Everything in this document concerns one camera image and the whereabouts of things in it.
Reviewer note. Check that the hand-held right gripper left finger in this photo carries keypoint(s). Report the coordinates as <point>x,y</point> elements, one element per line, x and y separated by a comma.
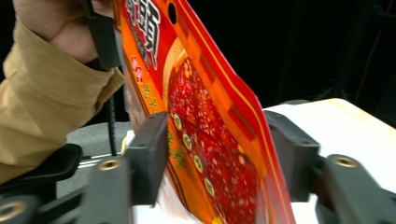
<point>148,155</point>

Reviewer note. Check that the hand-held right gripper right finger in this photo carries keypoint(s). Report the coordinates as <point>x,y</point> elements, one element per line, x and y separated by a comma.
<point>294,155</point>

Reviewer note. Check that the orange red seasoning packet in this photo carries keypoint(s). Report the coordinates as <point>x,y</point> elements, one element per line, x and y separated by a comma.
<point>202,124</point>

